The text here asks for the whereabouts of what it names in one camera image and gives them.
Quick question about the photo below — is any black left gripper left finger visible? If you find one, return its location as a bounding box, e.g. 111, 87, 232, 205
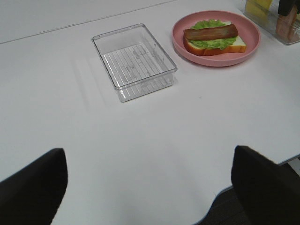
0, 148, 68, 225

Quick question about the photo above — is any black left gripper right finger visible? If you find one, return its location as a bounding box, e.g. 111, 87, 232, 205
231, 145, 300, 225

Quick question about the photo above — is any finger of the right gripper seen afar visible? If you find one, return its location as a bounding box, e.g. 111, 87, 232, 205
278, 0, 299, 16

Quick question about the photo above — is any yellow cheese slice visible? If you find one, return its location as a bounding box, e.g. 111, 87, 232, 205
245, 0, 272, 17

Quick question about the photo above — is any brown bacon strip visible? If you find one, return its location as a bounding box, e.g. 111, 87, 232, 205
184, 24, 239, 41

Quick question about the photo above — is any bread slice from tray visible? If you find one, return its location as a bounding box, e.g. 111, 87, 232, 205
183, 35, 247, 56

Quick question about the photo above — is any green lettuce leaf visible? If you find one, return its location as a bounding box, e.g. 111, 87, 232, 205
188, 19, 238, 50

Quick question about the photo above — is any clear right plastic tray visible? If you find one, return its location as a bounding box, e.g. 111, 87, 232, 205
244, 0, 300, 45

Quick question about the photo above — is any clear plastic tray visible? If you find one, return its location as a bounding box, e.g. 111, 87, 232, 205
244, 0, 300, 45
92, 23, 177, 102

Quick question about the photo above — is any pink round plate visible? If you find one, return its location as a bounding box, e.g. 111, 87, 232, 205
172, 10, 261, 67

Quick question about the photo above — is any clear left plastic tray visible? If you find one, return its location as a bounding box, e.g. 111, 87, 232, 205
92, 23, 177, 102

